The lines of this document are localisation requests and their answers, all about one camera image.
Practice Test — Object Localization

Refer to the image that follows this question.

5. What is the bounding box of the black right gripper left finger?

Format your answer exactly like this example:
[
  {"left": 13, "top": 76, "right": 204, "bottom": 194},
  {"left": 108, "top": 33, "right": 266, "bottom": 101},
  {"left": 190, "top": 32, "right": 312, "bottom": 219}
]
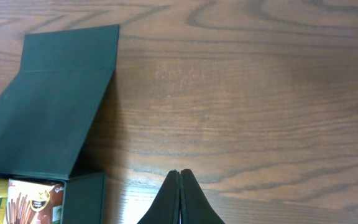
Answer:
[{"left": 138, "top": 170, "right": 180, "bottom": 224}]

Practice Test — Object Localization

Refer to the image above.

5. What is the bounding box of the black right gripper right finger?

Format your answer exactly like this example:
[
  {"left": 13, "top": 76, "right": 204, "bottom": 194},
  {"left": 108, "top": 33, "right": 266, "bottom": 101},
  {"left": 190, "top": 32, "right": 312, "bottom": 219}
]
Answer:
[{"left": 180, "top": 169, "right": 224, "bottom": 224}]

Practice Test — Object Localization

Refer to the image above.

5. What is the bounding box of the brown Pocky box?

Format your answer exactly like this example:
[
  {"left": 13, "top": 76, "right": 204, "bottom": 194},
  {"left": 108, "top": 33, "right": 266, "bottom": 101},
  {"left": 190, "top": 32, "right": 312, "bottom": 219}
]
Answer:
[{"left": 3, "top": 179, "right": 65, "bottom": 224}]

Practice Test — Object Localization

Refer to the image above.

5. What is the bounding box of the dark green flip-lid box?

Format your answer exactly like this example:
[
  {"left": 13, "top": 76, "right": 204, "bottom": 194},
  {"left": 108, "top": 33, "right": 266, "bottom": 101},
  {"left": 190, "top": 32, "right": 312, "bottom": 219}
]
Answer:
[{"left": 0, "top": 24, "right": 119, "bottom": 223}]

